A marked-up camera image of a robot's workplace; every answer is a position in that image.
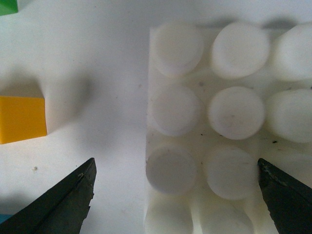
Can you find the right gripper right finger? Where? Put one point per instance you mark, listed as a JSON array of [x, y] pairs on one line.
[[288, 200]]

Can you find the blue three-stud block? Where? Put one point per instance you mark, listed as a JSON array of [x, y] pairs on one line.
[[4, 217]]

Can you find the white studded base plate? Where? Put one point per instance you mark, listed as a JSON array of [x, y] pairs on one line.
[[219, 99]]

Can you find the green two-stud block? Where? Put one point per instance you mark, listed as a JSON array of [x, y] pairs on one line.
[[8, 7]]

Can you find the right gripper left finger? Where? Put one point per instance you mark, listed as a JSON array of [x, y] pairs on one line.
[[60, 210]]

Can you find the yellow two-stud block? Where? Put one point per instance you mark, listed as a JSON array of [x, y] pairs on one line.
[[21, 118]]

